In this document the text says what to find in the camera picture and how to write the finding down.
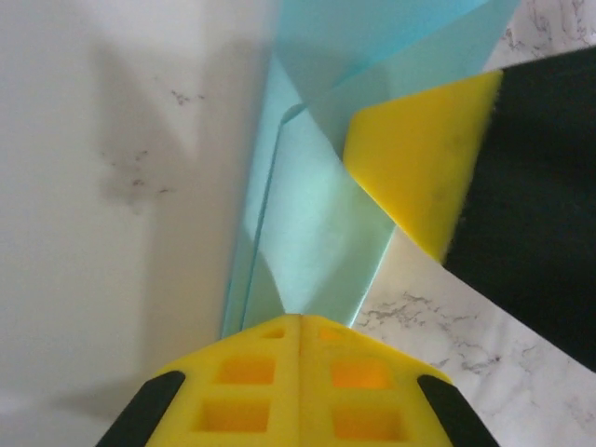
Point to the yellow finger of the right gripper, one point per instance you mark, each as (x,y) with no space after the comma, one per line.
(442,163)

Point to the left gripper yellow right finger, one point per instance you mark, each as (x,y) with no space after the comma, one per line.
(372,396)

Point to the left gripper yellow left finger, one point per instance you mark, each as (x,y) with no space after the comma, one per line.
(233,396)

